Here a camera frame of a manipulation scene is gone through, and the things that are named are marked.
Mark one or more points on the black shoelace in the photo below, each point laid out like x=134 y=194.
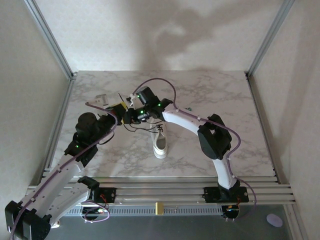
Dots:
x=160 y=129

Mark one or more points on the white sneaker shoe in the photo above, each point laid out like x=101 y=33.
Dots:
x=160 y=147

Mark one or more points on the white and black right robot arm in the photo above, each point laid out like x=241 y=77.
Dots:
x=180 y=120

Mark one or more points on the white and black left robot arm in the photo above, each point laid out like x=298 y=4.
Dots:
x=72 y=197

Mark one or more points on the small green tag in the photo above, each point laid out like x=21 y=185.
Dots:
x=189 y=109

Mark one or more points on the purple round disc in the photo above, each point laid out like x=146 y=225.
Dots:
x=274 y=220

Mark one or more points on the aluminium table side rail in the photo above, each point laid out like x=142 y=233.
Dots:
x=261 y=125
x=59 y=122

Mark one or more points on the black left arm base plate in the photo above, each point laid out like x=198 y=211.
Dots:
x=107 y=195

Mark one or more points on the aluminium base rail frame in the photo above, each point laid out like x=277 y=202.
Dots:
x=162 y=192

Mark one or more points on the tan block on rail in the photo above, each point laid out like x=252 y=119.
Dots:
x=159 y=208

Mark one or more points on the aluminium left frame post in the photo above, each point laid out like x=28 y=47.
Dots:
x=50 y=37

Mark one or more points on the aluminium frame post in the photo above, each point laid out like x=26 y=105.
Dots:
x=270 y=37
x=50 y=37

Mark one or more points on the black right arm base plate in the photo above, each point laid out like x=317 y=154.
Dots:
x=210 y=195

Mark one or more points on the aluminium right frame post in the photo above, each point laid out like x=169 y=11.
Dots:
x=270 y=37

